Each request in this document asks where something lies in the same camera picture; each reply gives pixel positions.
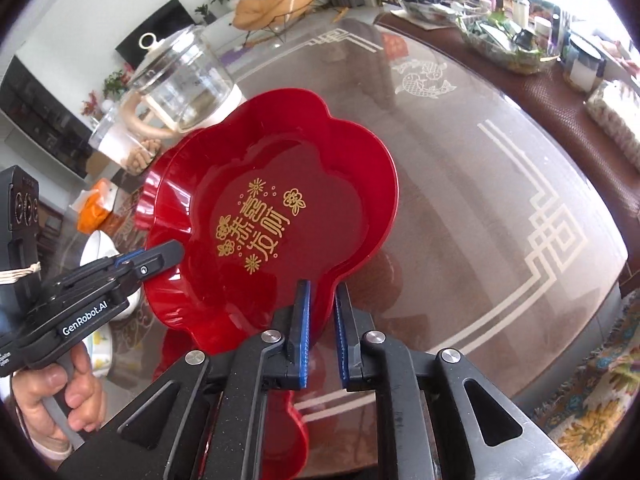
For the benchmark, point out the gold-rimmed glass basket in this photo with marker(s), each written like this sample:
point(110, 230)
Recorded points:
point(505, 47)

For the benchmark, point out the long side table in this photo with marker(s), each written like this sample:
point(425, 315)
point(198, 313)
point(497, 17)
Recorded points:
point(555, 105)

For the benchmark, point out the clear plastic snack jar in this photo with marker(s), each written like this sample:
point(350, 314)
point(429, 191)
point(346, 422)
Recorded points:
point(115, 140)

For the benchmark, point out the leafy potted plant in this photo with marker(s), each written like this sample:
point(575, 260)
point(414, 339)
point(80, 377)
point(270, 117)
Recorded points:
point(116, 84)

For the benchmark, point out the person's left hand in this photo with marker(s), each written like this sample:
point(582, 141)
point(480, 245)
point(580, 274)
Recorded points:
point(82, 390)

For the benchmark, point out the floral patterned rug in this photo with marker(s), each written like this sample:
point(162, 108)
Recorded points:
point(595, 400)

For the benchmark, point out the white bowl dark rim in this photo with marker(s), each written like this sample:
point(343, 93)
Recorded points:
point(97, 250)

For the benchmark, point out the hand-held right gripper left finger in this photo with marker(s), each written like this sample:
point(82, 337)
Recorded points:
point(303, 340)

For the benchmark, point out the small green potted plant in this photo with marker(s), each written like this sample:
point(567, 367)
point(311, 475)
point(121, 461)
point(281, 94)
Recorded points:
point(202, 12)

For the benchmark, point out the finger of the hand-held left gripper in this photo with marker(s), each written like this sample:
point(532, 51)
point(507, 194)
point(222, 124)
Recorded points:
point(150, 260)

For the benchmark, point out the patterned tissue pack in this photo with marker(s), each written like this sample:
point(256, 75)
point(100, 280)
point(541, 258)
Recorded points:
point(617, 120)

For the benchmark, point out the dark display cabinet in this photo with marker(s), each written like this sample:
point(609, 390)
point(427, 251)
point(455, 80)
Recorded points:
point(40, 110)

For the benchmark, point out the red flower plant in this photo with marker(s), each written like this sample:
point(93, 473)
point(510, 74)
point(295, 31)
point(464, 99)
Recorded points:
point(90, 104)

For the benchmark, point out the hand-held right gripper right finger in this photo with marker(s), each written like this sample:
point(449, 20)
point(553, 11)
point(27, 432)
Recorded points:
point(342, 345)

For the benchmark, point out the orange tissue pack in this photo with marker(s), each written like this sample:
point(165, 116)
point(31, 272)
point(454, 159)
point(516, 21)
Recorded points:
point(95, 207)

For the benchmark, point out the black television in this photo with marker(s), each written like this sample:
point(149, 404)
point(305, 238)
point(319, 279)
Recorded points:
point(155, 25)

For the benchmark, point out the glass jar white contents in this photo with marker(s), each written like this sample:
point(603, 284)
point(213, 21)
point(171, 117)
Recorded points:
point(582, 67)

